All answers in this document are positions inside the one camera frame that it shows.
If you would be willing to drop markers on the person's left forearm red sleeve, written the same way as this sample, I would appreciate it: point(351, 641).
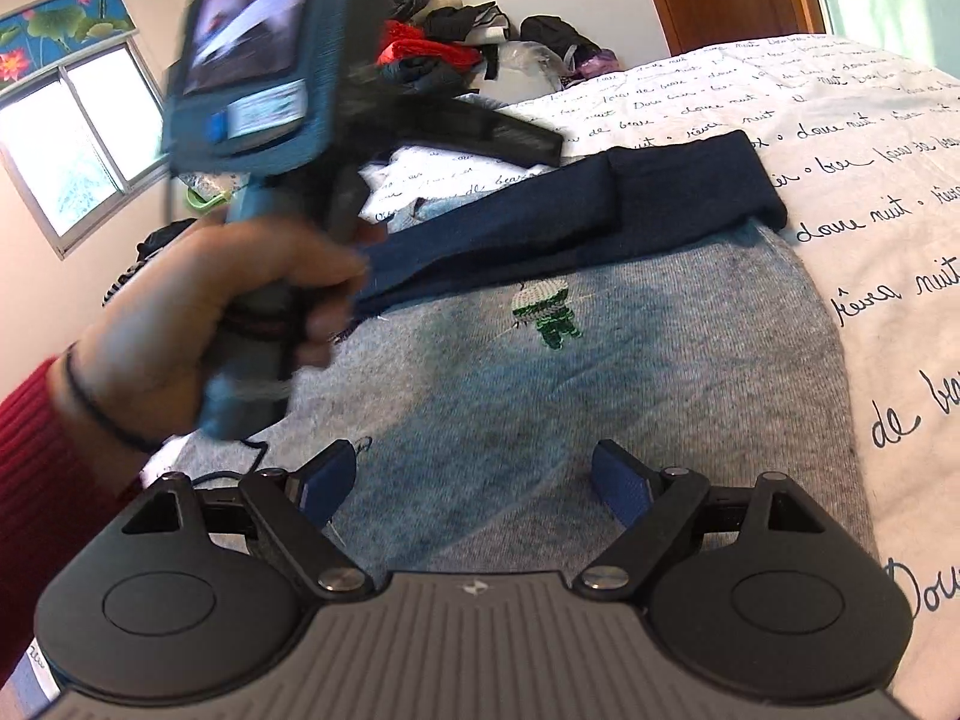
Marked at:
point(45, 502)

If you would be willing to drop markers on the red puffy jacket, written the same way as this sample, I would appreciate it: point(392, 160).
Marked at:
point(424, 52)

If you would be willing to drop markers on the dark wrist band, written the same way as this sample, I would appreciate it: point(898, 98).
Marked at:
point(94, 405)

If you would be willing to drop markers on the white script printed bed blanket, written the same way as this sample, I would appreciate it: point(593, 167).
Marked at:
point(862, 127)

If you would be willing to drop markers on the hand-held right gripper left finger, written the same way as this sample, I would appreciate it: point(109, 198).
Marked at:
point(330, 484)

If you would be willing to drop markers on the black white striped garment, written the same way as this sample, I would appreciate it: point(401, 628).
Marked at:
point(139, 262)

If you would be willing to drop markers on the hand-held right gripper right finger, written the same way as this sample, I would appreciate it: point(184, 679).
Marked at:
point(622, 487)

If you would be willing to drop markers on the grey knit sweater navy sleeves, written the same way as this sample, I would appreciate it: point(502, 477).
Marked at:
point(487, 390)

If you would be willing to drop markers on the person's left hand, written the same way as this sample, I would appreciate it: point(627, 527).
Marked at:
point(165, 315)

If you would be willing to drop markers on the lotus flower window blind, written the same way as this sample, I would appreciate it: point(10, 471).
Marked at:
point(52, 30)

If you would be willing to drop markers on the clear plastic bag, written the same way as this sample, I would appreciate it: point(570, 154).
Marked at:
point(529, 56)

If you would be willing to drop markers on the purple cloth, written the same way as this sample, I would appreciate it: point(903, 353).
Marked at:
point(596, 60)

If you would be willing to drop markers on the green plastic chair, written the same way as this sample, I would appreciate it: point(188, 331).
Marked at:
point(206, 201)

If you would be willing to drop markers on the sliding glass window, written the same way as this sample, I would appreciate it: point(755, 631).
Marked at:
point(67, 150)

